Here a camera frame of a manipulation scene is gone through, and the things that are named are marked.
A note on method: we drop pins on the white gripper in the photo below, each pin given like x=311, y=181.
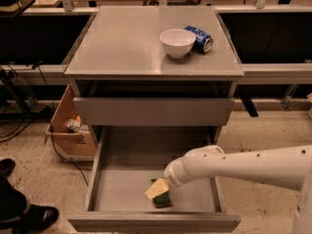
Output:
x=171, y=175

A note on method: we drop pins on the green sponge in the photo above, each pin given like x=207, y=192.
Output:
x=162, y=201

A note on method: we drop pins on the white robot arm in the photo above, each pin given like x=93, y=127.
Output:
x=289, y=167

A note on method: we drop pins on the open grey middle drawer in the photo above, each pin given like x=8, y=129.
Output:
x=127, y=159

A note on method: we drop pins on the grey top drawer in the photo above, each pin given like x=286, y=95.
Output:
x=118, y=111

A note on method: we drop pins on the grey drawer cabinet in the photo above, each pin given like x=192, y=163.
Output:
x=121, y=56

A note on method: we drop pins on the cardboard box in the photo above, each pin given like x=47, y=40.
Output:
x=72, y=145

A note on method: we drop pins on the crumpled can in box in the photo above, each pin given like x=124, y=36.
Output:
x=73, y=125

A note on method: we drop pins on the black shoe near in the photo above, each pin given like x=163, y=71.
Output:
x=38, y=218

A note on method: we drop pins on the black shoe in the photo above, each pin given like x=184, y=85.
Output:
x=38, y=218
x=7, y=166

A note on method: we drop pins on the white bowl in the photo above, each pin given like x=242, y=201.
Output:
x=177, y=42

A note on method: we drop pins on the blue soda can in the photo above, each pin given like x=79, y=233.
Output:
x=203, y=40

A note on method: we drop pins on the black shoe far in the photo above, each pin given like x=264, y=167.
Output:
x=7, y=166

